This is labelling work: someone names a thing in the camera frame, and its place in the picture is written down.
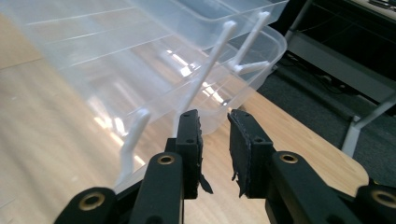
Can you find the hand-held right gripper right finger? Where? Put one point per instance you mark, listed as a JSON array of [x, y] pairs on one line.
[[249, 155]]

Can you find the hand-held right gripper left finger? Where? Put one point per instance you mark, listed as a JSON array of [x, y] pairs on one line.
[[188, 149]]

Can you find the clear plastic storage box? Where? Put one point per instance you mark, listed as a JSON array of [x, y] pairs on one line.
[[109, 62]]

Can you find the grey metal stand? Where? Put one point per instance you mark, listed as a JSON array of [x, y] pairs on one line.
[[342, 68]]

